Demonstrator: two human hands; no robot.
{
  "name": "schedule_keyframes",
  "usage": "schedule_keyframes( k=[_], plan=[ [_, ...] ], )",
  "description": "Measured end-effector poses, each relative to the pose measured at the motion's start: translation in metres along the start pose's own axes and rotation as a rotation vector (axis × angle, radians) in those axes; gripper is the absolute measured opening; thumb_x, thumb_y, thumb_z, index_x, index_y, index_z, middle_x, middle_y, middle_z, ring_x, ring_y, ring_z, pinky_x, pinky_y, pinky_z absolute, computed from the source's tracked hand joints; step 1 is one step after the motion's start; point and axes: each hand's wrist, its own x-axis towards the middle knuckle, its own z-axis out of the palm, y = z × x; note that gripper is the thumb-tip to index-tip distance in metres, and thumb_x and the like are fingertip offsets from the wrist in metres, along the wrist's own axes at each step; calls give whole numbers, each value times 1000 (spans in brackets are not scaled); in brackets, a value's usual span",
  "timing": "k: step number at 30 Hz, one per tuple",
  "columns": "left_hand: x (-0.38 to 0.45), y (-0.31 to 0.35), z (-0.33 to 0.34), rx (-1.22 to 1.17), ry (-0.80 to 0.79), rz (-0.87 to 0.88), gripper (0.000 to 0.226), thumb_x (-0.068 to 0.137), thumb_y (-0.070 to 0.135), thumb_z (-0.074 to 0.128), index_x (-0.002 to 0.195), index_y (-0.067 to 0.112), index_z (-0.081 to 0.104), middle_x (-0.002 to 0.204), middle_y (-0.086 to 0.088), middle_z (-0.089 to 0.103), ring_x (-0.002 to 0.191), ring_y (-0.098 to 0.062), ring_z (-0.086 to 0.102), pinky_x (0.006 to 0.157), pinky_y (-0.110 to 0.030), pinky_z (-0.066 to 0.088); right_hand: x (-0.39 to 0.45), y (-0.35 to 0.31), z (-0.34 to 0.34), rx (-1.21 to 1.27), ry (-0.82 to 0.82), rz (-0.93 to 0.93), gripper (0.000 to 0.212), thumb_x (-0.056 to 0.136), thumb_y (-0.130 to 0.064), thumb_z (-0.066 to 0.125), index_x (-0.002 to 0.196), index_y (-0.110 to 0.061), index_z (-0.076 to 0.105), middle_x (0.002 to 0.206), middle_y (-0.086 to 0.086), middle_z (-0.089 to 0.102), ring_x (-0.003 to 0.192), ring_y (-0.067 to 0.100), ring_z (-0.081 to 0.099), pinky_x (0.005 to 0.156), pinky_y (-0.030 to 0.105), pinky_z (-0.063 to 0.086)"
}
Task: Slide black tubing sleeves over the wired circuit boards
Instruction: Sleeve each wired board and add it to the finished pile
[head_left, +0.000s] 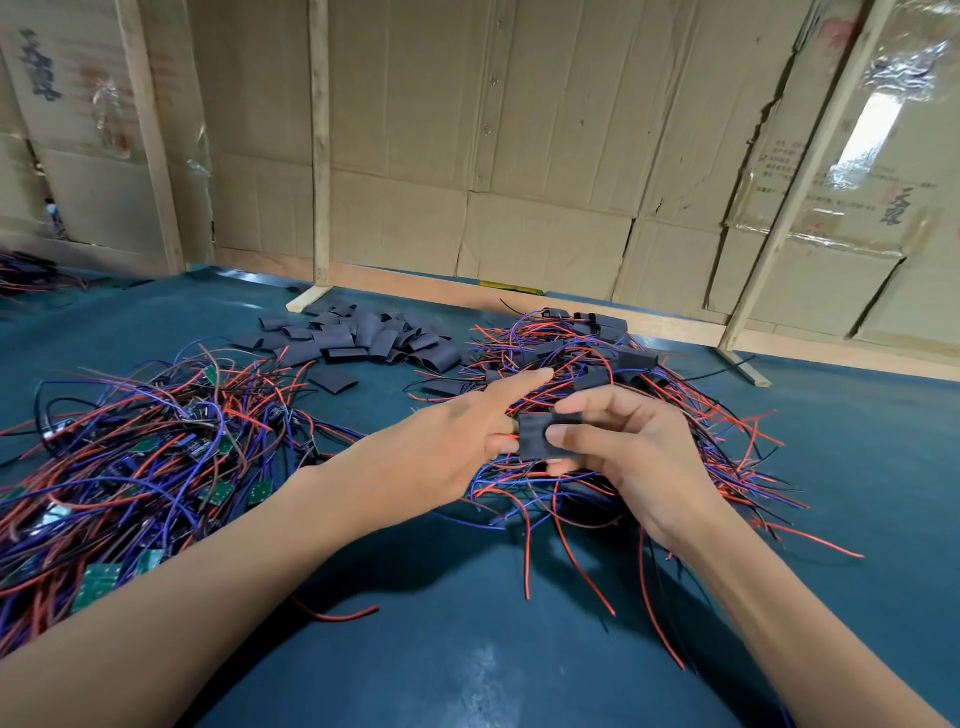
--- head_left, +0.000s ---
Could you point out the black sleeve piece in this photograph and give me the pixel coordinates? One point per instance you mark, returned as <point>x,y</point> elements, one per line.
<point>534,435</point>

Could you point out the thin wooden post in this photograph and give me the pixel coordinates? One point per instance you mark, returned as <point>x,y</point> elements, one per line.
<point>320,143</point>

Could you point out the person's right hand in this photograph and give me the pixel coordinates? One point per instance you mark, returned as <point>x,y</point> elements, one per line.
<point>645,465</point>

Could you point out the pile of black sleeve pieces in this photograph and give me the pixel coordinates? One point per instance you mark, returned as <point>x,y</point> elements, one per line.
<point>375,333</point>

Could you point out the pale slanted wooden post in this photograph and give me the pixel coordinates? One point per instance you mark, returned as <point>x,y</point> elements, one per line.
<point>803,173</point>

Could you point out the pile of unsleeved wired boards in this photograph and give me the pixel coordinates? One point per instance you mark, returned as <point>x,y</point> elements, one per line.
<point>135,465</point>

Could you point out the person's right forearm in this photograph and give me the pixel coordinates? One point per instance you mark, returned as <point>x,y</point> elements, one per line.
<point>825,645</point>

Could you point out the wooden ledge board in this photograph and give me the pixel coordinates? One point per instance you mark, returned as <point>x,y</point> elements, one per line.
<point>855,353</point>

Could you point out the person's left forearm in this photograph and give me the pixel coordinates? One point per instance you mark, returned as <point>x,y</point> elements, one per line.
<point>165,630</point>

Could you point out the person's left hand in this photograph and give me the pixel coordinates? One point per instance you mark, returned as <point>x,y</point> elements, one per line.
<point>435,458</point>

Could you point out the yellow strip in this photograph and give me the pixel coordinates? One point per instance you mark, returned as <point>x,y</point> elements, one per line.
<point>510,287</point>

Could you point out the pile of sleeved wired boards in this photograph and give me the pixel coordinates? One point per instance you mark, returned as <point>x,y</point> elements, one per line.
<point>600,338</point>

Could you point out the clear plastic sheet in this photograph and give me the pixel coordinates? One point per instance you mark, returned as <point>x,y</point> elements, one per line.
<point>870,128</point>

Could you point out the wide wooden post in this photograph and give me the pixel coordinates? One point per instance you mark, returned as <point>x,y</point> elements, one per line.
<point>150,143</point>

